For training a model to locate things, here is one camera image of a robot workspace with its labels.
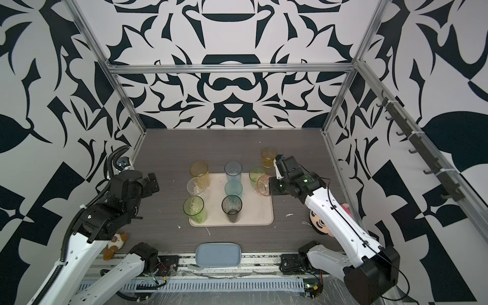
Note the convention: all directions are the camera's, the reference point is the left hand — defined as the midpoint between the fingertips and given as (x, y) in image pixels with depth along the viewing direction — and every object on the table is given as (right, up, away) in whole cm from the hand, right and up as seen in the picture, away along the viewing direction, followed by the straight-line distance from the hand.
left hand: (136, 175), depth 68 cm
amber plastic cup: (+18, -1, +18) cm, 26 cm away
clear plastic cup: (+16, -7, +20) cm, 27 cm away
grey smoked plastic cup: (+33, -13, +8) cm, 37 cm away
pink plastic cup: (+46, -6, +16) cm, 49 cm away
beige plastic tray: (+24, -15, +22) cm, 36 cm away
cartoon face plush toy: (+69, -21, +10) cm, 72 cm away
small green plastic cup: (+44, -3, +27) cm, 52 cm away
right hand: (+49, -4, +10) cm, 51 cm away
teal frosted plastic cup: (+33, -9, +25) cm, 43 cm away
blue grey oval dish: (+27, -31, +6) cm, 42 cm away
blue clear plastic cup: (+33, 0, +16) cm, 37 cm away
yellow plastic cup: (+51, +6, +31) cm, 60 cm away
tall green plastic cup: (+15, -17, +19) cm, 30 cm away
